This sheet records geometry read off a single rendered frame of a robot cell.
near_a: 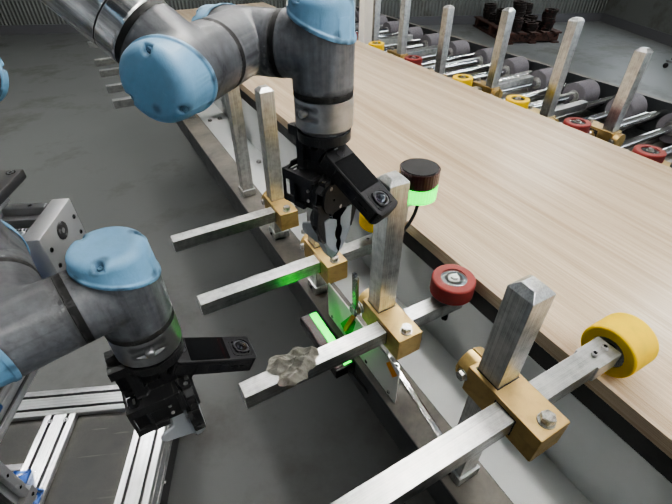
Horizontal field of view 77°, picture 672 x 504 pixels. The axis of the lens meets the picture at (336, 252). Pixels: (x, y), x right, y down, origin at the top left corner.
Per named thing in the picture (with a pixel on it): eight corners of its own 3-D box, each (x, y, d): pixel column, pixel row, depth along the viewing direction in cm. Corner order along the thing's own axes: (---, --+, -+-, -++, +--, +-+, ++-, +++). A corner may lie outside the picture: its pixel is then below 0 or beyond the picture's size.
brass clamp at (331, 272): (325, 286, 91) (325, 268, 88) (298, 251, 100) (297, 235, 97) (349, 276, 94) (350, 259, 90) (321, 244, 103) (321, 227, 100)
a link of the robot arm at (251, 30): (161, 12, 45) (254, 19, 42) (215, -4, 53) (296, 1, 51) (178, 88, 50) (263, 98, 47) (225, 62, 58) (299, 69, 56)
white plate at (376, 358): (393, 404, 80) (397, 372, 73) (327, 314, 97) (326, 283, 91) (395, 402, 80) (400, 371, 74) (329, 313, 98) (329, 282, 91)
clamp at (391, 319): (396, 361, 73) (399, 342, 70) (355, 311, 82) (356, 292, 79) (422, 348, 75) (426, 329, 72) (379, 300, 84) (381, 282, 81)
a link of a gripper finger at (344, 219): (323, 235, 72) (322, 189, 66) (350, 250, 69) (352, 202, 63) (311, 244, 70) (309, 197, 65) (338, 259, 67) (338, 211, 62)
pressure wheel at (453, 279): (442, 340, 80) (452, 297, 72) (415, 312, 85) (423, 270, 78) (473, 324, 83) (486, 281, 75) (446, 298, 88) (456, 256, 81)
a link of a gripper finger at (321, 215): (330, 230, 65) (330, 181, 60) (339, 234, 64) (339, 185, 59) (309, 244, 63) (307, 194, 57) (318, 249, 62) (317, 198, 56)
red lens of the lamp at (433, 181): (414, 195, 60) (416, 181, 59) (390, 176, 64) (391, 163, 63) (447, 184, 63) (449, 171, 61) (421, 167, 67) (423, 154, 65)
